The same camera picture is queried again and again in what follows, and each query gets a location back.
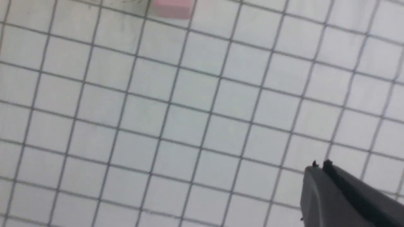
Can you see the white grid tablecloth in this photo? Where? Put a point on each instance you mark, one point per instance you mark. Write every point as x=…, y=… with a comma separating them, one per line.
x=112, y=116

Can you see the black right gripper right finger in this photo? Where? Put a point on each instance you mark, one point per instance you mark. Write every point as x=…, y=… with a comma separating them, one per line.
x=375, y=208

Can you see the pink foam cube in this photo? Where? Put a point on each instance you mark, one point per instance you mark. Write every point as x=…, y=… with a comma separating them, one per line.
x=174, y=9

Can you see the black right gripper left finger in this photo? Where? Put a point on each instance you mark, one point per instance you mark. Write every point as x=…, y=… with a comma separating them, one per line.
x=331, y=197

